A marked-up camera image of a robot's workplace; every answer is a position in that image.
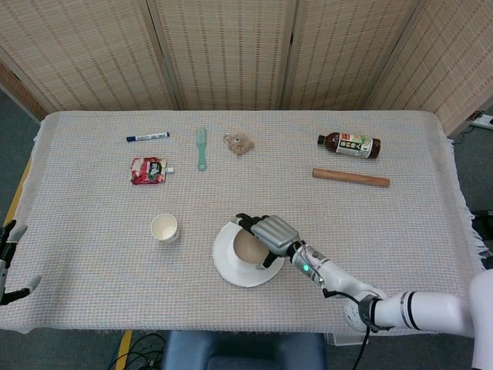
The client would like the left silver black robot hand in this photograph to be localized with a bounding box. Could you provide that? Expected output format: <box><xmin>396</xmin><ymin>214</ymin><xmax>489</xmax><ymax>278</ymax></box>
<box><xmin>0</xmin><ymin>219</ymin><xmax>42</xmax><ymax>306</ymax></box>

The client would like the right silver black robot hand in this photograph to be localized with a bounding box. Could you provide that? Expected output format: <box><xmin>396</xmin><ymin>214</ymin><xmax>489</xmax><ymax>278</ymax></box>
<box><xmin>230</xmin><ymin>213</ymin><xmax>301</xmax><ymax>271</ymax></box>

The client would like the beige bowl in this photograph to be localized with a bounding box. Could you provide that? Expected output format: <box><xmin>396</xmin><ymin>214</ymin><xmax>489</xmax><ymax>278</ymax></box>
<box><xmin>233</xmin><ymin>230</ymin><xmax>270</xmax><ymax>266</ymax></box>

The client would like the small white paper cup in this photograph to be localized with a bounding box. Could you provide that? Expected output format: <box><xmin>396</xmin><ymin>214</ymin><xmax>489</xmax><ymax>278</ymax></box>
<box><xmin>149</xmin><ymin>213</ymin><xmax>181</xmax><ymax>244</ymax></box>

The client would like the blue robot base seat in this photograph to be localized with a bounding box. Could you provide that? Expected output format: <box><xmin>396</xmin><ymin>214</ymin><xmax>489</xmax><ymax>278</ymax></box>
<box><xmin>160</xmin><ymin>330</ymin><xmax>328</xmax><ymax>370</ymax></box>

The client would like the white paper plate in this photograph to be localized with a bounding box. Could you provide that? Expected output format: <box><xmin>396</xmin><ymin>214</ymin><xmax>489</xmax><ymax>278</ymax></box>
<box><xmin>212</xmin><ymin>221</ymin><xmax>286</xmax><ymax>288</ymax></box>

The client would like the white woven tablecloth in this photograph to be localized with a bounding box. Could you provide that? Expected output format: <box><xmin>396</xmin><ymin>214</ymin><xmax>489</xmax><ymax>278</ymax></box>
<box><xmin>0</xmin><ymin>109</ymin><xmax>490</xmax><ymax>335</ymax></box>

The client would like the wooden rolling pin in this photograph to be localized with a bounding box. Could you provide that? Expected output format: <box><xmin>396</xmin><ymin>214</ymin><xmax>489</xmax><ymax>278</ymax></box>
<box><xmin>311</xmin><ymin>167</ymin><xmax>391</xmax><ymax>189</ymax></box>

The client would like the green plastic comb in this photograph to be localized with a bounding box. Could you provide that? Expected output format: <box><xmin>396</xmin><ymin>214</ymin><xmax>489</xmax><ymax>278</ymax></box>
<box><xmin>195</xmin><ymin>127</ymin><xmax>209</xmax><ymax>173</ymax></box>

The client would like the brown tea bottle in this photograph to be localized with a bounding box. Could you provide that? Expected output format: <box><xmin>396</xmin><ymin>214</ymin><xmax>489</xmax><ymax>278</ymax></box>
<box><xmin>317</xmin><ymin>130</ymin><xmax>382</xmax><ymax>160</ymax></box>

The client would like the clear plastic box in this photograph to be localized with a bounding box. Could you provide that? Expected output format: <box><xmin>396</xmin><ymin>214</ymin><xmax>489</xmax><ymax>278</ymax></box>
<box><xmin>325</xmin><ymin>331</ymin><xmax>367</xmax><ymax>347</ymax></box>

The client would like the red snack pouch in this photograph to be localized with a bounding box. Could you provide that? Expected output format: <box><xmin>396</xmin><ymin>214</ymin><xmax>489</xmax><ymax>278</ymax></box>
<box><xmin>129</xmin><ymin>156</ymin><xmax>177</xmax><ymax>186</ymax></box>

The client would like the blue whiteboard marker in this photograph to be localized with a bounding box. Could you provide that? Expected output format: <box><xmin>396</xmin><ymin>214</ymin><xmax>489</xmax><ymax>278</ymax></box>
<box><xmin>126</xmin><ymin>131</ymin><xmax>171</xmax><ymax>143</ymax></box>

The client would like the woven folding screen panel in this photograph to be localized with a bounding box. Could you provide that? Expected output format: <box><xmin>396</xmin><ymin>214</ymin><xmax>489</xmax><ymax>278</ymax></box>
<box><xmin>148</xmin><ymin>0</ymin><xmax>300</xmax><ymax>111</ymax></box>
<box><xmin>280</xmin><ymin>0</ymin><xmax>427</xmax><ymax>111</ymax></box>
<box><xmin>365</xmin><ymin>0</ymin><xmax>493</xmax><ymax>138</ymax></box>
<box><xmin>0</xmin><ymin>0</ymin><xmax>180</xmax><ymax>113</ymax></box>

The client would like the black device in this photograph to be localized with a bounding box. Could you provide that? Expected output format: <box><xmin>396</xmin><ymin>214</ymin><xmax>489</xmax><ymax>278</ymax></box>
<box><xmin>471</xmin><ymin>210</ymin><xmax>493</xmax><ymax>232</ymax></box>

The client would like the white power strip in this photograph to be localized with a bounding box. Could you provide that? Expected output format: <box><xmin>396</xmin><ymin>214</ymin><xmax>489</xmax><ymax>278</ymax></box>
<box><xmin>472</xmin><ymin>111</ymin><xmax>493</xmax><ymax>129</ymax></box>

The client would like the brown plush bear keychain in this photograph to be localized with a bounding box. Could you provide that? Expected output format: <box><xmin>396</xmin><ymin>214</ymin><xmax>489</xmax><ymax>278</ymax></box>
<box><xmin>222</xmin><ymin>132</ymin><xmax>255</xmax><ymax>157</ymax></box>

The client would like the black floor cable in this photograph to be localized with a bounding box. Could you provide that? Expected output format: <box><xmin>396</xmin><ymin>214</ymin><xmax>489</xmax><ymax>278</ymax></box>
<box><xmin>129</xmin><ymin>333</ymin><xmax>166</xmax><ymax>370</ymax></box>

